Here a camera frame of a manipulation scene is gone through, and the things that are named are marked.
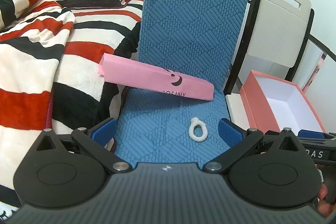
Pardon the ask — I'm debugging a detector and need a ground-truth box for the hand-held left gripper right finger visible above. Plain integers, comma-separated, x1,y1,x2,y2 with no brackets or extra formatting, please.
203,118,306,174

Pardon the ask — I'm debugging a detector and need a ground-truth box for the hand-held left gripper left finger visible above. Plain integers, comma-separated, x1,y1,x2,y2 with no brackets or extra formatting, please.
34,118,132,174

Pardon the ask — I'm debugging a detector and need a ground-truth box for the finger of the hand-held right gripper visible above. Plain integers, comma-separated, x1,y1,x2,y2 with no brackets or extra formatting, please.
265,129,336,147

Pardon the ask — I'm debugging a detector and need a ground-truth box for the white hair tie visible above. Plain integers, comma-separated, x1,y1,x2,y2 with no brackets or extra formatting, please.
188,117,208,143

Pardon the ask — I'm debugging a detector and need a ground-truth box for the pink paper bag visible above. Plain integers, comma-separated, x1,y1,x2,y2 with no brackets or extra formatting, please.
98,53,214,102

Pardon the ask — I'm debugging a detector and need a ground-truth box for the person's right hand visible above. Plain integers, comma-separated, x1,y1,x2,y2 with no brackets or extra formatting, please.
316,164,336,217

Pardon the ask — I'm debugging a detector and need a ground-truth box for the salmon cardboard box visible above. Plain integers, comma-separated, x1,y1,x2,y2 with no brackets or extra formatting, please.
240,70,326,136

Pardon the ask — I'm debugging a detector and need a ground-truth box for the pink printed panel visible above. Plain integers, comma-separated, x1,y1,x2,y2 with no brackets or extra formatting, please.
301,52,328,94

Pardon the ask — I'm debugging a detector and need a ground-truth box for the red black white striped blanket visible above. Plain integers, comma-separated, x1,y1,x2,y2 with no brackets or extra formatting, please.
0,0,143,217

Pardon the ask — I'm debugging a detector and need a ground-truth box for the beige folding chair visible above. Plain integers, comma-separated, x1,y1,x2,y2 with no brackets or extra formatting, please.
223,0,315,128

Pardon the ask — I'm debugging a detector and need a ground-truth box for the blue textured chair cover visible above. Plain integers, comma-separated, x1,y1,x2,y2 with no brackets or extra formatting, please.
113,0,251,165

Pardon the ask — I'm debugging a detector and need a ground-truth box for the black metal rail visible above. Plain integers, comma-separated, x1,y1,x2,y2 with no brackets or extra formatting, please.
308,35,336,76

